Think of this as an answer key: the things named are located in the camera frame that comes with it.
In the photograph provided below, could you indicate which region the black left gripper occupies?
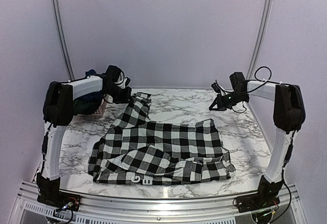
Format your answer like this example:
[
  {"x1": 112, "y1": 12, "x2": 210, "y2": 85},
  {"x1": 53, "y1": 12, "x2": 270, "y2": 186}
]
[{"x1": 103, "y1": 84, "x2": 133, "y2": 104}]

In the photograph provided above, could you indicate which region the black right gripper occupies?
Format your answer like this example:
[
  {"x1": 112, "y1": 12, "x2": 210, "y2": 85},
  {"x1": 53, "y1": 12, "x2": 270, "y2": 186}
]
[{"x1": 208, "y1": 90, "x2": 248, "y2": 111}]

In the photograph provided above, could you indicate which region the black white plaid shirt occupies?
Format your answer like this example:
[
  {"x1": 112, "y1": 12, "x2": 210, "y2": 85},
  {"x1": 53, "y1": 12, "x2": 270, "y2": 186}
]
[{"x1": 87, "y1": 92, "x2": 236, "y2": 185}]

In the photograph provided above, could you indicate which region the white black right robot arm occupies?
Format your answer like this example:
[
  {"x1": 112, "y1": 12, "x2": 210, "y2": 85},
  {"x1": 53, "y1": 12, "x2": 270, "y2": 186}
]
[{"x1": 209, "y1": 72, "x2": 306, "y2": 209}]

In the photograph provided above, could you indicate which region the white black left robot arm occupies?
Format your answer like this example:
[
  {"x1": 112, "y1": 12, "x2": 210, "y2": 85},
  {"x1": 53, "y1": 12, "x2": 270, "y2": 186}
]
[{"x1": 36, "y1": 65, "x2": 131, "y2": 210}]

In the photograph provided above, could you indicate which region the pink perforated laundry basket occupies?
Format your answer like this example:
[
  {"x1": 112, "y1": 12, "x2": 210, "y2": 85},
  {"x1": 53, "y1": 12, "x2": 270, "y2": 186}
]
[{"x1": 77, "y1": 94, "x2": 112, "y2": 117}]

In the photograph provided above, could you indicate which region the dark blue green clothes pile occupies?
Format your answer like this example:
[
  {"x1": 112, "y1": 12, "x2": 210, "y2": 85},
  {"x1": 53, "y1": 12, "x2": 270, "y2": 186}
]
[{"x1": 73, "y1": 91, "x2": 104, "y2": 115}]

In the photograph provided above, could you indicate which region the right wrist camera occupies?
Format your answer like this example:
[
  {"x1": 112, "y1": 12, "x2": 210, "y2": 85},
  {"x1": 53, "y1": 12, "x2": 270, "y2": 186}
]
[{"x1": 211, "y1": 82, "x2": 223, "y2": 95}]

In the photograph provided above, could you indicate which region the left aluminium frame post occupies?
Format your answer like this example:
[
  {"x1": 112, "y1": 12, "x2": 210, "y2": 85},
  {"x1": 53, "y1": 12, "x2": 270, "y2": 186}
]
[{"x1": 51, "y1": 0, "x2": 75, "y2": 80}]

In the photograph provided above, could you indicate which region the aluminium frame post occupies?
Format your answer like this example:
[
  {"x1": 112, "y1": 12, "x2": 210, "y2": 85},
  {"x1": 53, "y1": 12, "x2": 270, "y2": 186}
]
[
  {"x1": 51, "y1": 0, "x2": 75, "y2": 80},
  {"x1": 246, "y1": 0, "x2": 273, "y2": 79}
]

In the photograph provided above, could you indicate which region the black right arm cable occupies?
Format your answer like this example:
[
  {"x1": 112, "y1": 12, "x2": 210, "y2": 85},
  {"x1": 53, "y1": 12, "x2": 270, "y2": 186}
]
[{"x1": 231, "y1": 66, "x2": 273, "y2": 114}]

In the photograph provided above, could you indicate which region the right aluminium frame post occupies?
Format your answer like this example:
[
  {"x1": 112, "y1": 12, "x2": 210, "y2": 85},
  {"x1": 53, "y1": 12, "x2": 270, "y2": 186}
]
[{"x1": 246, "y1": 0, "x2": 273, "y2": 79}]

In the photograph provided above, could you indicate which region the front aluminium table rail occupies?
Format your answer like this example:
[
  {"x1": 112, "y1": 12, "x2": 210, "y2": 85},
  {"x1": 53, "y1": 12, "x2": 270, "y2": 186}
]
[{"x1": 10, "y1": 180, "x2": 301, "y2": 224}]

